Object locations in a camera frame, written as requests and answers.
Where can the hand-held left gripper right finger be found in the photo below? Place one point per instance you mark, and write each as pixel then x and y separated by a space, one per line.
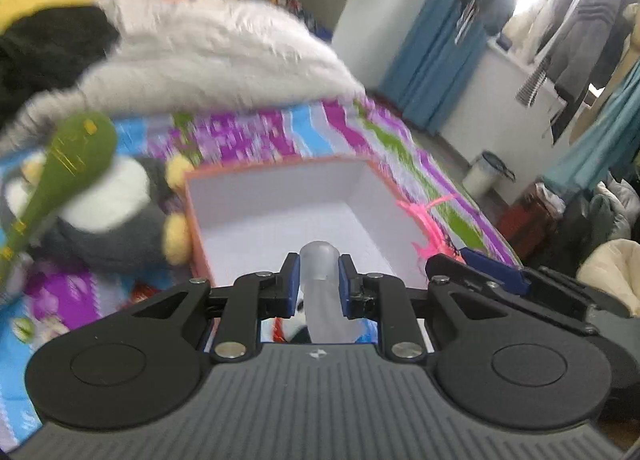
pixel 344 285

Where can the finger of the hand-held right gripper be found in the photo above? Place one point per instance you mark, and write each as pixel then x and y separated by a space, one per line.
pixel 492 272

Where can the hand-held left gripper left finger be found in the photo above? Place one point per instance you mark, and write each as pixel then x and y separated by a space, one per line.
pixel 294 285

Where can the white cardboard box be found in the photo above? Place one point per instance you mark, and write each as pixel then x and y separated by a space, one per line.
pixel 280 205

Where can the white puffy jacket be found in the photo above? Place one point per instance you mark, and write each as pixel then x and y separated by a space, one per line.
pixel 615 270

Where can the red box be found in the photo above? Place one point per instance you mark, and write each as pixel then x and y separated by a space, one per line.
pixel 530 225

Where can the pink feather toy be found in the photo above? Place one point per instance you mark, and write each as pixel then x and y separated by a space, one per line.
pixel 425 225

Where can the grey puffy jacket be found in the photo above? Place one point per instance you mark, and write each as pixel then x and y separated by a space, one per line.
pixel 610 215

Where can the white trash bin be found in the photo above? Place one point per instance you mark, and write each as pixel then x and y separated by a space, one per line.
pixel 482 175

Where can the teal hanging garment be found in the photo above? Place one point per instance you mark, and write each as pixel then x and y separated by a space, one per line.
pixel 595 150

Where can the purple floral printed blanket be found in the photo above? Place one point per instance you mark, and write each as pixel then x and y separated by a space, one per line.
pixel 325 125

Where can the grey white penguin plush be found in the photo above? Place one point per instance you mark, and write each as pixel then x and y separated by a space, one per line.
pixel 110 235

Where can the striped hanging garment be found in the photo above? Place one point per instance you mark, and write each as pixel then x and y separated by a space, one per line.
pixel 532 85

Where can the blue curtain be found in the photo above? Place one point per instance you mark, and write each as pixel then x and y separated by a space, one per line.
pixel 435 55

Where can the grey fluffy blanket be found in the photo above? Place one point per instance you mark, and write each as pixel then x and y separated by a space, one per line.
pixel 225 55

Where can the cream hanging coat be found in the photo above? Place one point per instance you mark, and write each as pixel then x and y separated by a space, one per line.
pixel 527 25

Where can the grey hanging coat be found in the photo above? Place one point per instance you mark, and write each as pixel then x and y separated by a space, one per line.
pixel 590 40

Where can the green plush stick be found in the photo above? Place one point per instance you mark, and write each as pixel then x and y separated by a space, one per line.
pixel 75 145

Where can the white cabinet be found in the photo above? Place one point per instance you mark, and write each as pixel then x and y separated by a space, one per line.
pixel 370 15

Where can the black cloth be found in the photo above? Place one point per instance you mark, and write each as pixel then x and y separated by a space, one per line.
pixel 45 55

